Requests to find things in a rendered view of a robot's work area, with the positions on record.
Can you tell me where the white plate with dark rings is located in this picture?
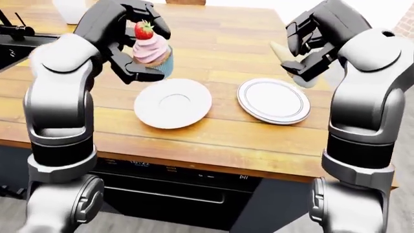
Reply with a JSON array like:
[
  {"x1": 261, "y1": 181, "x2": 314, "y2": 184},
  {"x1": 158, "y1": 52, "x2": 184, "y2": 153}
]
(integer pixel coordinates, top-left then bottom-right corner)
[{"x1": 236, "y1": 77, "x2": 311, "y2": 126}]

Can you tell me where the black sink faucet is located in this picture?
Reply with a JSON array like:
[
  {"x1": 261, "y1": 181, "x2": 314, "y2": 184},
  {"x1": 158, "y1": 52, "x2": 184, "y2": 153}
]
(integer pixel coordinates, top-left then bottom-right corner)
[{"x1": 0, "y1": 8, "x2": 36, "y2": 41}]

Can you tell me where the black dishwasher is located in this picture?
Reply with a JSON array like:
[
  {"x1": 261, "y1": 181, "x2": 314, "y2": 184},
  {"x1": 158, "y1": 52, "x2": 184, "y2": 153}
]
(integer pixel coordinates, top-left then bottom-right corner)
[{"x1": 84, "y1": 157, "x2": 263, "y2": 232}]

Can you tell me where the white vase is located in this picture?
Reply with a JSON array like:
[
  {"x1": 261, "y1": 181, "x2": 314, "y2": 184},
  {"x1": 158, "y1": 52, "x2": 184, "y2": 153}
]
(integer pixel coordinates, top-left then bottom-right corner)
[{"x1": 51, "y1": 0, "x2": 99, "y2": 25}]

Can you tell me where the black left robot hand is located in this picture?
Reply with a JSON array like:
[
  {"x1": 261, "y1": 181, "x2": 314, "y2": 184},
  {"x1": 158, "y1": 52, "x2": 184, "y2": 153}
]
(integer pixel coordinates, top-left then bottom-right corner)
[{"x1": 72, "y1": 0, "x2": 172, "y2": 85}]

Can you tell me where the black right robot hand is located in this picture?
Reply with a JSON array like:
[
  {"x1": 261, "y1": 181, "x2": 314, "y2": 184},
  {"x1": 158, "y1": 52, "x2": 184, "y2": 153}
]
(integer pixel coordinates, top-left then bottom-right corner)
[{"x1": 280, "y1": 0, "x2": 373, "y2": 83}]

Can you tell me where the cream ice cream cone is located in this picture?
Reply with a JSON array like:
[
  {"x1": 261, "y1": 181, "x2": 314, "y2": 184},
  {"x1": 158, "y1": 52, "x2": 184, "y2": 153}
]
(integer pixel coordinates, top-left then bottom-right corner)
[{"x1": 270, "y1": 40, "x2": 319, "y2": 89}]

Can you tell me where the plain white plate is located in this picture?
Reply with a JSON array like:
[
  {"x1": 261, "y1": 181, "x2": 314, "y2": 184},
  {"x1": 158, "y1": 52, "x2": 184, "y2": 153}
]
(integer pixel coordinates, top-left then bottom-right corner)
[{"x1": 133, "y1": 78, "x2": 213, "y2": 129}]

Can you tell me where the pink strawberry cupcake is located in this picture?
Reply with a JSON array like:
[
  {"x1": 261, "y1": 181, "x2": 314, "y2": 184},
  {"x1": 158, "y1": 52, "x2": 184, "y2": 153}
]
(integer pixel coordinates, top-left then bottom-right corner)
[{"x1": 131, "y1": 19, "x2": 176, "y2": 76}]

